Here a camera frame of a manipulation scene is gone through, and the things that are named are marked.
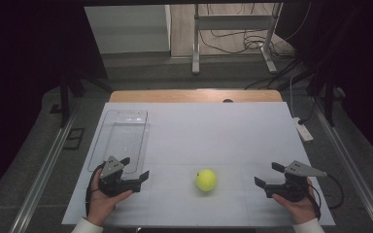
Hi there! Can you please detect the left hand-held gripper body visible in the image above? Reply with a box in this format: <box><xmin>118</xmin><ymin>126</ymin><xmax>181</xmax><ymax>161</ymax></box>
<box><xmin>98</xmin><ymin>155</ymin><xmax>131</xmax><ymax>198</ymax></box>

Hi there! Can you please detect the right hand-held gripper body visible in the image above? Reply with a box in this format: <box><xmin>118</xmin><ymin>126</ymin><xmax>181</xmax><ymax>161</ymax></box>
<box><xmin>273</xmin><ymin>160</ymin><xmax>328</xmax><ymax>203</ymax></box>

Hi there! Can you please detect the clear plastic container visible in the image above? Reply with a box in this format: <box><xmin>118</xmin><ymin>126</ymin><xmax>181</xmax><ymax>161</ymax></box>
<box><xmin>87</xmin><ymin>109</ymin><xmax>151</xmax><ymax>181</ymax></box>

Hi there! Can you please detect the yellow tennis ball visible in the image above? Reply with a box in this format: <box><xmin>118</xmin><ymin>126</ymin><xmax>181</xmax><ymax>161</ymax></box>
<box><xmin>195</xmin><ymin>168</ymin><xmax>219</xmax><ymax>192</ymax></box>

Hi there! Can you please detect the person's right hand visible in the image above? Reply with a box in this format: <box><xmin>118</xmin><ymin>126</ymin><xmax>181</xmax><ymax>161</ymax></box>
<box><xmin>271</xmin><ymin>178</ymin><xmax>317</xmax><ymax>225</ymax></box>

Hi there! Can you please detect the person's left hand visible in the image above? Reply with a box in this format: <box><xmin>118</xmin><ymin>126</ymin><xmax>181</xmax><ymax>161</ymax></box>
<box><xmin>86</xmin><ymin>168</ymin><xmax>134</xmax><ymax>226</ymax></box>

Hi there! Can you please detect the white power strip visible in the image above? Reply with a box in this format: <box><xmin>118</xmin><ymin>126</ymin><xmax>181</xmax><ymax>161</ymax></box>
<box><xmin>292</xmin><ymin>116</ymin><xmax>315</xmax><ymax>143</ymax></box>

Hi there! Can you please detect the white table cover sheet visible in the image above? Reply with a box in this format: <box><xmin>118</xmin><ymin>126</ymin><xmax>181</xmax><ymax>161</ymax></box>
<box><xmin>61</xmin><ymin>102</ymin><xmax>337</xmax><ymax>227</ymax></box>

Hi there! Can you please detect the black stand leg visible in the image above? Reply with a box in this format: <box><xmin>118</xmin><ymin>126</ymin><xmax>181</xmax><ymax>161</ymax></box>
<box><xmin>305</xmin><ymin>71</ymin><xmax>338</xmax><ymax>127</ymax></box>
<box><xmin>49</xmin><ymin>73</ymin><xmax>115</xmax><ymax>129</ymax></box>

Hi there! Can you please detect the wooden table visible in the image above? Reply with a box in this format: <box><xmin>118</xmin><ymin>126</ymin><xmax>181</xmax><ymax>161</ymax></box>
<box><xmin>109</xmin><ymin>89</ymin><xmax>284</xmax><ymax>104</ymax></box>

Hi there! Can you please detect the black curtain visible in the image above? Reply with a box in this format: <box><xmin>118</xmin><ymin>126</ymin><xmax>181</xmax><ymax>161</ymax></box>
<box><xmin>275</xmin><ymin>0</ymin><xmax>373</xmax><ymax>163</ymax></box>
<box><xmin>0</xmin><ymin>0</ymin><xmax>109</xmax><ymax>208</ymax></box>

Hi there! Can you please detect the white cabinet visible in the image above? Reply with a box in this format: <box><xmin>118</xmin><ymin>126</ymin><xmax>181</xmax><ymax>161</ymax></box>
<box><xmin>84</xmin><ymin>4</ymin><xmax>172</xmax><ymax>54</ymax></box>

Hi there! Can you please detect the grey metal stand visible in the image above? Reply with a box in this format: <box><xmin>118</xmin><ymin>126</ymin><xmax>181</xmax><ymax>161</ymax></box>
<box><xmin>191</xmin><ymin>3</ymin><xmax>285</xmax><ymax>76</ymax></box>

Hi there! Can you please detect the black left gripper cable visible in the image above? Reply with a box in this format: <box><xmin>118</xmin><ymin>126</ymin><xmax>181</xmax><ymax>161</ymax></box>
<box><xmin>85</xmin><ymin>161</ymin><xmax>107</xmax><ymax>217</ymax></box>

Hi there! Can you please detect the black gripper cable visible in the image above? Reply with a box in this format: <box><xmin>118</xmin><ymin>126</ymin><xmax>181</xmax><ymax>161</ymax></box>
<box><xmin>307</xmin><ymin>173</ymin><xmax>345</xmax><ymax>221</ymax></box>
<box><xmin>85</xmin><ymin>161</ymin><xmax>107</xmax><ymax>217</ymax></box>

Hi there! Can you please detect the black floor frame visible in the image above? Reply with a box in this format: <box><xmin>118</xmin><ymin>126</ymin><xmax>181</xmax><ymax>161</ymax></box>
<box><xmin>62</xmin><ymin>127</ymin><xmax>85</xmax><ymax>150</ymax></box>

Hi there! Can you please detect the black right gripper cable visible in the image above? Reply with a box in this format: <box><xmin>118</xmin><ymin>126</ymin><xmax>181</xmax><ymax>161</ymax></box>
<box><xmin>307</xmin><ymin>173</ymin><xmax>345</xmax><ymax>221</ymax></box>

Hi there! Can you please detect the aluminium floor rail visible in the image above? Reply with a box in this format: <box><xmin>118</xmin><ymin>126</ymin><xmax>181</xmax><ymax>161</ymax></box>
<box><xmin>8</xmin><ymin>106</ymin><xmax>80</xmax><ymax>233</ymax></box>
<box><xmin>312</xmin><ymin>96</ymin><xmax>373</xmax><ymax>233</ymax></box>

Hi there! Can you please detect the black plug cable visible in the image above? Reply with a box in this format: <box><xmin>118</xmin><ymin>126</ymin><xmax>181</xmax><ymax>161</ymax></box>
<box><xmin>297</xmin><ymin>98</ymin><xmax>317</xmax><ymax>126</ymax></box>

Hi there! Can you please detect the white power strip cable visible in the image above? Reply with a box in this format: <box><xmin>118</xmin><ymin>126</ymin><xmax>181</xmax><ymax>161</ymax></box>
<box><xmin>288</xmin><ymin>76</ymin><xmax>298</xmax><ymax>119</ymax></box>

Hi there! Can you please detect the tangle of black floor cables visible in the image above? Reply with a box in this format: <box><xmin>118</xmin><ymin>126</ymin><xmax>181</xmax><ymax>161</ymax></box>
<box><xmin>198</xmin><ymin>3</ymin><xmax>312</xmax><ymax>60</ymax></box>

